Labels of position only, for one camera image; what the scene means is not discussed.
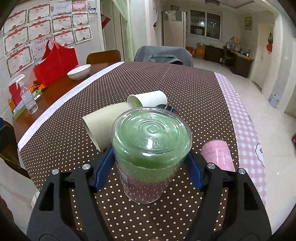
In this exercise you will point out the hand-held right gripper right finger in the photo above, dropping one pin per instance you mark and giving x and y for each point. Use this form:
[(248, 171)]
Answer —
[(194, 170)]

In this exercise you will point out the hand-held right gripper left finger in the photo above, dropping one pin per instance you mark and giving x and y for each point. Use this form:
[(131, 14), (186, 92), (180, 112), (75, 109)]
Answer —
[(104, 168)]

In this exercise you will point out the clear plastic cup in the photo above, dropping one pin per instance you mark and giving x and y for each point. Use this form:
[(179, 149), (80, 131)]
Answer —
[(151, 148)]

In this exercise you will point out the pink cup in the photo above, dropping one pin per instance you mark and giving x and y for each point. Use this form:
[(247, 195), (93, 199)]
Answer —
[(218, 155)]

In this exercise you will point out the beige cup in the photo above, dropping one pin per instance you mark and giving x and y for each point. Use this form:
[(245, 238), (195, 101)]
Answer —
[(104, 126)]

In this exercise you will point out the white cup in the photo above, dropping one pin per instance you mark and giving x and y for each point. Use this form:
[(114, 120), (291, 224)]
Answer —
[(148, 99)]

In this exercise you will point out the pink checkered cloth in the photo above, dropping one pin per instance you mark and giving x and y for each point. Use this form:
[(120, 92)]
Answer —
[(245, 129)]

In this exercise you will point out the dark round object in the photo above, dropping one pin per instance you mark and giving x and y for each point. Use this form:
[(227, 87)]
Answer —
[(167, 109)]

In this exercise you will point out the brown polka dot tablecloth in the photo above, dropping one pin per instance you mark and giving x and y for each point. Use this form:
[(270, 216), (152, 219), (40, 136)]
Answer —
[(143, 104)]

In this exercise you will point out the dark wooden chair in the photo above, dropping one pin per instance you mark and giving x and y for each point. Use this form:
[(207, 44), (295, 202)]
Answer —
[(10, 150)]

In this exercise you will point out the white bowl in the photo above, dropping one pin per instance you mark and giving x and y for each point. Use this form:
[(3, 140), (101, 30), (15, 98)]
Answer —
[(79, 71)]

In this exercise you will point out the clear spray bottle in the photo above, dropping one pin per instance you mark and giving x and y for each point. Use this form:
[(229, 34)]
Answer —
[(28, 97)]

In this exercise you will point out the orange snack wrappers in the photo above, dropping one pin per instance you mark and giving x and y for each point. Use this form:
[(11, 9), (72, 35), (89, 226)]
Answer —
[(38, 87)]

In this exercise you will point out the small blue bin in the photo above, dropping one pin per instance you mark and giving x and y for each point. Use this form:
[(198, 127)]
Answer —
[(274, 100)]

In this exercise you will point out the red bag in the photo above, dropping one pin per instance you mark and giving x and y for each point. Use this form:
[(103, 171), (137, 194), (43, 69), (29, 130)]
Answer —
[(57, 64)]

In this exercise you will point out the red packet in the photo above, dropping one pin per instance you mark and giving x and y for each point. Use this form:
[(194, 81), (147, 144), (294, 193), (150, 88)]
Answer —
[(14, 91)]

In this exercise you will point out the wooden desk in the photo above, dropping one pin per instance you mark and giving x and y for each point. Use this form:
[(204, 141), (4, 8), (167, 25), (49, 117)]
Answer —
[(241, 61)]

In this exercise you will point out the grey covered chair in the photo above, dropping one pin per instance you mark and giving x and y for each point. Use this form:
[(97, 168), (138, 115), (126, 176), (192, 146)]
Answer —
[(164, 55)]

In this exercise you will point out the cardboard boxes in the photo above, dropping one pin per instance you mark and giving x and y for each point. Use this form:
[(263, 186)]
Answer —
[(198, 51)]

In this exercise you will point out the white door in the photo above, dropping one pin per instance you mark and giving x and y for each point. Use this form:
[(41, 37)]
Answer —
[(261, 55)]

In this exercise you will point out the green curtain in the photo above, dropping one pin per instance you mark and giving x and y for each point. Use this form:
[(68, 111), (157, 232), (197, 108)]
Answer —
[(129, 34)]

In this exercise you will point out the white refrigerator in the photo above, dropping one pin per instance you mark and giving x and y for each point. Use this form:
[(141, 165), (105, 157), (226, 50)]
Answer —
[(174, 31)]

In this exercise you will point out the window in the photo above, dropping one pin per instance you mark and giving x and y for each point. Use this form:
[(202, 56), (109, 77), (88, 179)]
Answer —
[(205, 25)]

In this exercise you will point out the red door ornament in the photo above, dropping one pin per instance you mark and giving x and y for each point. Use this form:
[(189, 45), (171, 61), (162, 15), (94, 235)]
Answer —
[(269, 42)]

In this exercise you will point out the ceiling lamp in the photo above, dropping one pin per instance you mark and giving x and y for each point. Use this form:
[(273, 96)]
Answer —
[(212, 2)]

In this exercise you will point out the wall of certificates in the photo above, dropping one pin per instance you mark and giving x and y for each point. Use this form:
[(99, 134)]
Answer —
[(44, 32)]

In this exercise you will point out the framed wall picture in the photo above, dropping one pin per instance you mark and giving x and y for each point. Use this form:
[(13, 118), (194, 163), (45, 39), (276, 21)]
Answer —
[(248, 23)]

